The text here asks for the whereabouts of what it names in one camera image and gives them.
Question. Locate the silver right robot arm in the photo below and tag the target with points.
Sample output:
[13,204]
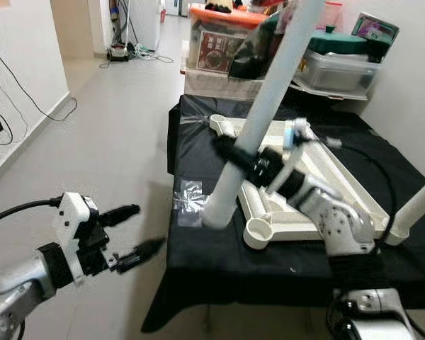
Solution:
[333,219]

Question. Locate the clear tape cross patch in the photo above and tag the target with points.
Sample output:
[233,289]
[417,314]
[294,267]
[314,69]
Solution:
[188,198]

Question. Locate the white appliance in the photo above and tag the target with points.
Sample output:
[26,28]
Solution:
[145,21]

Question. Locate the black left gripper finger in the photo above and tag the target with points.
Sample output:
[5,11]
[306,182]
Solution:
[120,214]
[140,255]

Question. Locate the green round pot lid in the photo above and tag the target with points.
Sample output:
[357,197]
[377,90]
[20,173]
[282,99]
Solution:
[340,44]

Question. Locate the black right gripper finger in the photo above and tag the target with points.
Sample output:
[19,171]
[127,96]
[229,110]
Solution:
[234,154]

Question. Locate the pink plastic container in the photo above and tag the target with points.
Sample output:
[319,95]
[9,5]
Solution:
[331,14]

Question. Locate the white plastic children table top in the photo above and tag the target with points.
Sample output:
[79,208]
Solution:
[280,212]

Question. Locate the clear storage box orange lid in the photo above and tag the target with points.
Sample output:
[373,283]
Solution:
[216,49]

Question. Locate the clear tape strip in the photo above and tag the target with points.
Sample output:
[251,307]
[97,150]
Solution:
[195,120]

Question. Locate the black tablecloth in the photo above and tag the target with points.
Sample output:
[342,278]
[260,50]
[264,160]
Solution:
[219,276]

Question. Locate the beige patterned cloth cover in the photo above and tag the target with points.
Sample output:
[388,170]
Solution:
[219,86]

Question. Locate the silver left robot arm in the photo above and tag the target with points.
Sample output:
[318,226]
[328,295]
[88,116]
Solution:
[14,283]

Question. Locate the clear plastic container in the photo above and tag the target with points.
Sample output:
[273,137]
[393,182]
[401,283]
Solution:
[340,71]

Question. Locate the dark printed picture box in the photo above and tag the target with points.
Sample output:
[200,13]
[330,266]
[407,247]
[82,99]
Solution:
[375,32]

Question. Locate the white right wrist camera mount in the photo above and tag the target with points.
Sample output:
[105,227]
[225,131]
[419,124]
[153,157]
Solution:
[301,134]

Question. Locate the dark curved metal sheet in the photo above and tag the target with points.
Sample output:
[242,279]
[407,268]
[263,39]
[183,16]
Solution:
[251,53]

